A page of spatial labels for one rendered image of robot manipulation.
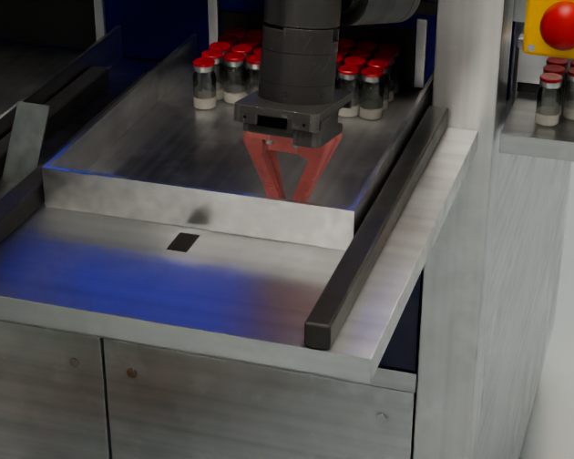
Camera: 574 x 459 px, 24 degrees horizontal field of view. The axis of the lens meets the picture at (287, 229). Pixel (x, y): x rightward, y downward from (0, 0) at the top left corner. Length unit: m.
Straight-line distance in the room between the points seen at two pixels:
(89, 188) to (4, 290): 0.13
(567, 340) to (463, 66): 1.44
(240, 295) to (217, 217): 0.10
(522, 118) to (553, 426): 1.16
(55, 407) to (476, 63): 0.66
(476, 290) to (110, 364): 0.43
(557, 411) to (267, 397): 1.03
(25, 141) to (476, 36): 0.41
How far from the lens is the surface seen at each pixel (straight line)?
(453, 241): 1.29
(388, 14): 1.03
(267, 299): 0.95
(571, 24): 1.15
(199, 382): 1.47
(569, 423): 2.37
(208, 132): 1.22
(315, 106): 0.98
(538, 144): 1.23
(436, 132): 1.19
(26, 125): 1.15
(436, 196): 1.11
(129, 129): 1.23
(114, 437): 1.56
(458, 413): 1.39
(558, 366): 2.52
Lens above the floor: 1.37
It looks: 28 degrees down
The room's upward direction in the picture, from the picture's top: straight up
